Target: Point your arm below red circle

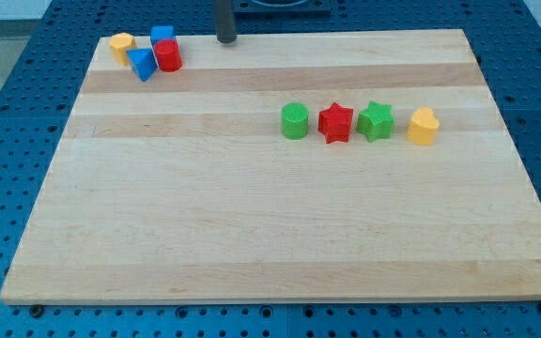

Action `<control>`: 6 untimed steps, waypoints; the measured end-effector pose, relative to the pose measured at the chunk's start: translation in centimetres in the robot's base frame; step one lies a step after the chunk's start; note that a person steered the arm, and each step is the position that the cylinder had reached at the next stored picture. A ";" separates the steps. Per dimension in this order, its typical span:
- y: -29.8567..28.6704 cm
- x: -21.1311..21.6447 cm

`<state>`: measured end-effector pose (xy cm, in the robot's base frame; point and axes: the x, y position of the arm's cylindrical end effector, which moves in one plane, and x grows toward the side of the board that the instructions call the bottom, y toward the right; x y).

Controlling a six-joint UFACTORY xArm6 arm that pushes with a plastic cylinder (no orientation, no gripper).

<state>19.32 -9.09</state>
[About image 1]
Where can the green star block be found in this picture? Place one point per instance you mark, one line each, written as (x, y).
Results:
(375, 121)

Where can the green cylinder block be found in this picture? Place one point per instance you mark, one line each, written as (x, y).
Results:
(294, 120)

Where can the red star block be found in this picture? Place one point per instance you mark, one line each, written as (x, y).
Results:
(334, 123)

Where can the blue triangle block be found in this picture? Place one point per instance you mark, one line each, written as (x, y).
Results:
(142, 62)

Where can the yellow hexagon block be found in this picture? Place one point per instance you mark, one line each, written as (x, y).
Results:
(119, 45)

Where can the blue cube block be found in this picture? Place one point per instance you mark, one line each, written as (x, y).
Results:
(161, 32)

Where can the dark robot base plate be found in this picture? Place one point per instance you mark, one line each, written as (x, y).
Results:
(281, 6)

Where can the red cylinder block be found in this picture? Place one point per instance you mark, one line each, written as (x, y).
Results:
(168, 55)

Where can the yellow heart block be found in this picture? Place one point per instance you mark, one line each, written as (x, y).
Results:
(423, 127)

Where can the light wooden board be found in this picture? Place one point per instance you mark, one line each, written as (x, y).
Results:
(183, 189)

